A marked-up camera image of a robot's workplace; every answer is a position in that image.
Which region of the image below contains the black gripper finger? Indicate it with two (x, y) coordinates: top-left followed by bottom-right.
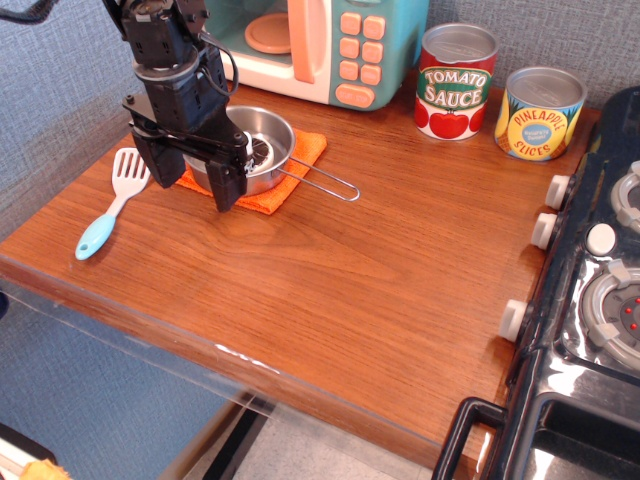
(205, 159), (248, 213)
(132, 130), (186, 188)

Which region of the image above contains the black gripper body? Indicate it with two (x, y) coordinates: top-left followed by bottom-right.
(123, 46), (248, 170)

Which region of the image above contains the white mushroom slice toy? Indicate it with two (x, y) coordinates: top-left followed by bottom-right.
(244, 131), (275, 175)

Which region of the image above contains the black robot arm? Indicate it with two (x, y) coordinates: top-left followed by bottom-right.
(104, 1), (249, 212)

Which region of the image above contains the silver metal pan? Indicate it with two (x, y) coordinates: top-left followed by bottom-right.
(182, 104), (362, 203)

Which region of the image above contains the white and blue spatula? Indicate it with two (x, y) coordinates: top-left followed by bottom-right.
(75, 147), (151, 261)

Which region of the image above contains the orange cloth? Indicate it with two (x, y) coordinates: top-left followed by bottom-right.
(177, 129), (328, 215)

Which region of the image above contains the teal toy microwave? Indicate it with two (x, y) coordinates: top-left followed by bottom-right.
(205, 1), (429, 111)

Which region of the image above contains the tomato sauce can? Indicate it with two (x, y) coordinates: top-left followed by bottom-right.
(414, 23), (498, 141)

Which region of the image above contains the white stove knob lower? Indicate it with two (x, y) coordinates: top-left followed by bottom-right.
(498, 299), (529, 343)

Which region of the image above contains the white stove knob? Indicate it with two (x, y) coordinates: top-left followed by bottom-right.
(530, 213), (558, 250)
(498, 299), (529, 343)
(545, 175), (571, 210)

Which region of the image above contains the pineapple slices can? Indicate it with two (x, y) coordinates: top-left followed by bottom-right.
(494, 66), (587, 162)

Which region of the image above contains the white stove knob middle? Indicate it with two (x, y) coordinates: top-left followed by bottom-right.
(530, 213), (558, 250)

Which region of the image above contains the white stove knob upper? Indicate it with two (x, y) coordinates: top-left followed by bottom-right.
(545, 175), (571, 210)

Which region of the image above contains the white round stove button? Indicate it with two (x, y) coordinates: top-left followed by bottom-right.
(586, 223), (616, 256)

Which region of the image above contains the grey stove burner upper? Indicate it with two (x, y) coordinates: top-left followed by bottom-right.
(610, 161), (640, 233)

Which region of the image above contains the grey stove burner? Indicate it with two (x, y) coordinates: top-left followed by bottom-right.
(581, 259), (639, 371)
(610, 161), (640, 233)

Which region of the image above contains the grey stove burner lower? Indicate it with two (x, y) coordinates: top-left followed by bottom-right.
(581, 259), (639, 371)

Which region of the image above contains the black toy stove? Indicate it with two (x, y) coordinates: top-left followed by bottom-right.
(431, 86), (640, 480)

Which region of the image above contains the black oven door handle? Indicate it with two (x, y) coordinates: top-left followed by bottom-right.
(432, 397), (508, 479)

